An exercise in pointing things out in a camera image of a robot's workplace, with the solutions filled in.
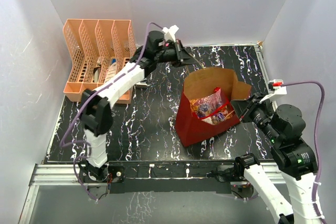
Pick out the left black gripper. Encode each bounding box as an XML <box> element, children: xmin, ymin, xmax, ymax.
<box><xmin>154</xmin><ymin>39</ymin><xmax>197</xmax><ymax>68</ymax></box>

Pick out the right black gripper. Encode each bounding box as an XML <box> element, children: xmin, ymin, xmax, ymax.
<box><xmin>230</xmin><ymin>92</ymin><xmax>280</xmax><ymax>143</ymax></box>

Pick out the large red snack bag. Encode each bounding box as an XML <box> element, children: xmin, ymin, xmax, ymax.
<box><xmin>190</xmin><ymin>87</ymin><xmax>235</xmax><ymax>125</ymax></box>

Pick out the red paper bag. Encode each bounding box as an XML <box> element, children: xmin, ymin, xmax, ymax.
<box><xmin>175</xmin><ymin>67</ymin><xmax>251</xmax><ymax>147</ymax></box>

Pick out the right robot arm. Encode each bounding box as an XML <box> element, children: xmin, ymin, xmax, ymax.
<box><xmin>231</xmin><ymin>94</ymin><xmax>326</xmax><ymax>223</ymax></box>

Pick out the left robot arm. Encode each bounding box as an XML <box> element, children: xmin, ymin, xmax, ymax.
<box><xmin>79</xmin><ymin>25</ymin><xmax>197</xmax><ymax>182</ymax></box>

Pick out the orange plastic file organizer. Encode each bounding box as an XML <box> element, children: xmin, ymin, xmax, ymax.
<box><xmin>63</xmin><ymin>19</ymin><xmax>136</xmax><ymax>102</ymax></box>

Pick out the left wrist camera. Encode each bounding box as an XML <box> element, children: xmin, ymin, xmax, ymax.
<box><xmin>162</xmin><ymin>25</ymin><xmax>179</xmax><ymax>42</ymax></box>

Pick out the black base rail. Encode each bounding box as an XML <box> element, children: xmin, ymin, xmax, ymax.
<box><xmin>106</xmin><ymin>159</ymin><xmax>254</xmax><ymax>195</ymax></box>

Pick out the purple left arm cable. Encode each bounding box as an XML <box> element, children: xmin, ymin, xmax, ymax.
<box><xmin>59</xmin><ymin>22</ymin><xmax>163</xmax><ymax>201</ymax></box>

